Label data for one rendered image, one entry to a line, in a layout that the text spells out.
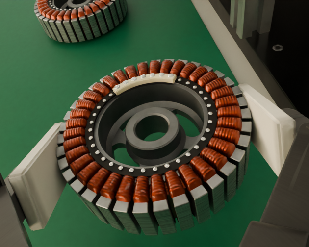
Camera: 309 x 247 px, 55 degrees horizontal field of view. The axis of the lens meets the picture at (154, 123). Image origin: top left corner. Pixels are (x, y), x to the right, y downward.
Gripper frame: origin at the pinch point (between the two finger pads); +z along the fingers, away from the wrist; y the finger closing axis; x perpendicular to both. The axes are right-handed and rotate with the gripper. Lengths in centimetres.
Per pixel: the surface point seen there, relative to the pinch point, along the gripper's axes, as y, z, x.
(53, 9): -9.7, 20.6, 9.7
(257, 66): 9.9, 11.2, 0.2
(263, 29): 11.4, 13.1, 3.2
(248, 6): 9.7, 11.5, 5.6
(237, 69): 8.5, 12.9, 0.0
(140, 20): -0.2, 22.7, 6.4
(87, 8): -5.6, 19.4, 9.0
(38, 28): -13.8, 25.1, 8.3
